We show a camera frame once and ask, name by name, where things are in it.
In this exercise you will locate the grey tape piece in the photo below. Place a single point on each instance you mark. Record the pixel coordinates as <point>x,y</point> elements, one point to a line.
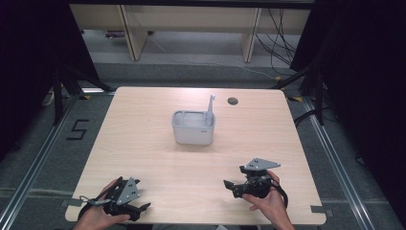
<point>72,202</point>
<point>319,209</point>

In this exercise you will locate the person's right hand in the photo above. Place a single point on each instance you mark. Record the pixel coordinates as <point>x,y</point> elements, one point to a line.
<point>271,207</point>

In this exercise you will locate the beige wooden desk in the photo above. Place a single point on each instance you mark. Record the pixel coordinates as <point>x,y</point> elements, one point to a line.
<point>191,19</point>

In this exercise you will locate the silver metal floor rail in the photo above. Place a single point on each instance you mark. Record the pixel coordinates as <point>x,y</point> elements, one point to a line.
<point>35,166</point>
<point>338,172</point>

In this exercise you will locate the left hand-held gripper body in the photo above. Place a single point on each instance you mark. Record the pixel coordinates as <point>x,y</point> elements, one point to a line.
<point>127,191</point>

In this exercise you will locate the person's left hand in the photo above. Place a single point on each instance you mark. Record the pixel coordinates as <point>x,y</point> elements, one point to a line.
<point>95,217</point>

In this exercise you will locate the black curtain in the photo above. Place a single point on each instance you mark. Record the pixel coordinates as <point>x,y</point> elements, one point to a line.
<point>364,96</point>
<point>35,64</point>

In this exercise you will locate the black metal stand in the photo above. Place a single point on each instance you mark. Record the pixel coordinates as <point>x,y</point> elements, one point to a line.
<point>316,92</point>
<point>59,96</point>

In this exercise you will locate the white plastic holder box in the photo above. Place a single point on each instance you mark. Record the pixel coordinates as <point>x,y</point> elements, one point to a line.
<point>191,134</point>

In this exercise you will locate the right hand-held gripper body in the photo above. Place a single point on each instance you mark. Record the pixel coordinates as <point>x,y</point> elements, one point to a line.
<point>257,182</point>

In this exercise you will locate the yellow black tape piece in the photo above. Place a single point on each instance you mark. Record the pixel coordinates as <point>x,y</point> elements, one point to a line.
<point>295,98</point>
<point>85,97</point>

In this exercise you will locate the white electric toothbrush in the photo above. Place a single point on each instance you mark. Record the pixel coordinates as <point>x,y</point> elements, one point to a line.
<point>209,111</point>

